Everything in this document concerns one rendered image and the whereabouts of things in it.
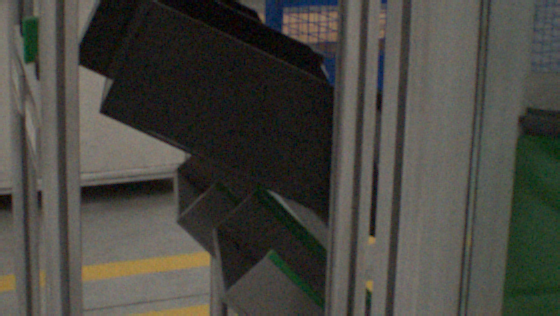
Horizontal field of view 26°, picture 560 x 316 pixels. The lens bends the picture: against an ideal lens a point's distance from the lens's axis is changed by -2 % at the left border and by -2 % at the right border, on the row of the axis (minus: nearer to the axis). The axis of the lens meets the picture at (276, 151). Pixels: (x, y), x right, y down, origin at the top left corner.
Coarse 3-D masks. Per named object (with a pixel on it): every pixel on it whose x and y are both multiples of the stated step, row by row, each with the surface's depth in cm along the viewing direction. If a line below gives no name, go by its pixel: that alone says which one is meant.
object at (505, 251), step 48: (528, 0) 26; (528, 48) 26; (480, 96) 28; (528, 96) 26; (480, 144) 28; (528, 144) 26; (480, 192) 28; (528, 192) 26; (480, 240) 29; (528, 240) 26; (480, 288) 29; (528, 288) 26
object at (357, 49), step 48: (48, 0) 64; (240, 0) 101; (48, 48) 65; (336, 48) 71; (48, 96) 66; (336, 96) 72; (48, 144) 67; (336, 144) 72; (48, 192) 67; (336, 192) 73; (48, 240) 68; (336, 240) 73; (48, 288) 69; (336, 288) 74
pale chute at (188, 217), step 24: (192, 168) 103; (216, 168) 103; (192, 192) 101; (216, 192) 90; (240, 192) 104; (264, 192) 104; (192, 216) 91; (216, 216) 91; (288, 216) 105; (312, 240) 105
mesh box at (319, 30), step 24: (288, 0) 529; (312, 0) 509; (336, 0) 491; (384, 0) 478; (288, 24) 531; (312, 24) 511; (336, 24) 493; (384, 24) 480; (384, 48) 483; (384, 72) 486
